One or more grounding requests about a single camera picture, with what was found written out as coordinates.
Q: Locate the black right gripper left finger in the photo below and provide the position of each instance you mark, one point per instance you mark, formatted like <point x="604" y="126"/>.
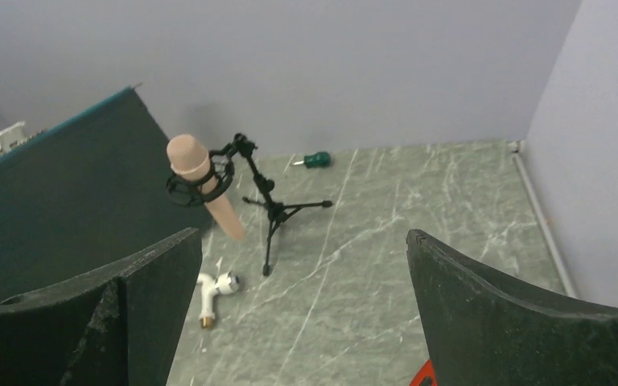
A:
<point x="119" y="324"/>

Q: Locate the white plastic faucet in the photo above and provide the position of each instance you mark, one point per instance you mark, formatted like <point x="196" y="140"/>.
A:
<point x="210" y="288"/>

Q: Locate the pink microphone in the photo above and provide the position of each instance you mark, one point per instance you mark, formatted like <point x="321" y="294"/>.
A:
<point x="190" y="160"/>

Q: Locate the red handle adjustable wrench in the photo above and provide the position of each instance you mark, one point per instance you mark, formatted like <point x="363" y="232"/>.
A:
<point x="425" y="376"/>

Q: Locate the dark teal-edged board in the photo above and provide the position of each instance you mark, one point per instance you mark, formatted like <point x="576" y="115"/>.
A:
<point x="86" y="193"/>

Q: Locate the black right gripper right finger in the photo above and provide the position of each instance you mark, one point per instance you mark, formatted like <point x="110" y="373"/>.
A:
<point x="485" y="327"/>

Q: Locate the white bracket behind board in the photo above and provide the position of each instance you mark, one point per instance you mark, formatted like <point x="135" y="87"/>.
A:
<point x="12" y="136"/>

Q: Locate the black tripod shock mount stand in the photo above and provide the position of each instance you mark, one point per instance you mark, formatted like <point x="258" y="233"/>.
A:
<point x="185" y="194"/>

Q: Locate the green handle screwdriver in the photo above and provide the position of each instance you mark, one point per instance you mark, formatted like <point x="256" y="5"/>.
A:
<point x="321" y="159"/>

